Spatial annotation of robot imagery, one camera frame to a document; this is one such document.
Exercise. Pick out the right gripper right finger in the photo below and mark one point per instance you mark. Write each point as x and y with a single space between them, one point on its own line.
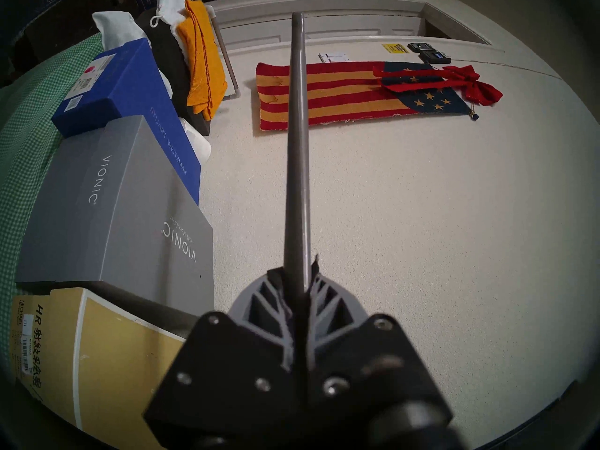
375 383

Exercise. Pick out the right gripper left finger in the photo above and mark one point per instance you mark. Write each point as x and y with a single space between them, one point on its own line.
225 378

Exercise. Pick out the long grey metal shoehorn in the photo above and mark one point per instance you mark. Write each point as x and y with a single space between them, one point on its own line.
297 149

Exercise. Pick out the green white gingham cloth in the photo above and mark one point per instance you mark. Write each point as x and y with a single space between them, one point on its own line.
23 149

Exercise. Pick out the gold Michael Kors shoe box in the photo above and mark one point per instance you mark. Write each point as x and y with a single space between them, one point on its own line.
108 369

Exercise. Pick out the large grey Vionic shoe box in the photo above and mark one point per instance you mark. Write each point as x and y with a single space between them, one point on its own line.
122 210

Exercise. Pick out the blue Stuart Weitzman shoe box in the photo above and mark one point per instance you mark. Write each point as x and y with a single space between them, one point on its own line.
126 93

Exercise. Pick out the orange folded cloth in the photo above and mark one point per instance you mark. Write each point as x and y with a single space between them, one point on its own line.
201 64

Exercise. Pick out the grey metal shoe rack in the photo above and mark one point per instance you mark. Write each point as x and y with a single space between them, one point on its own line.
227 60

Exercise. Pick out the red ribbon bow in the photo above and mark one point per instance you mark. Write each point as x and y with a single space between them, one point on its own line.
483 90

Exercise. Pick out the black garment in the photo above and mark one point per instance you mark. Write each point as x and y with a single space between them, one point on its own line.
173 69

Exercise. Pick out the yellow sticker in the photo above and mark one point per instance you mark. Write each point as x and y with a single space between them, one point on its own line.
393 48

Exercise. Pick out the red yellow striped wall rug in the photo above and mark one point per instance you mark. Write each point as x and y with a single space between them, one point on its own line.
342 95

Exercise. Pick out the white light switch plate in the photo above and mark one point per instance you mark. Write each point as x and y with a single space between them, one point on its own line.
335 57

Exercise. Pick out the small black wall device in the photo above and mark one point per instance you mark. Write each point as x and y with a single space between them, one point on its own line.
419 47
435 57

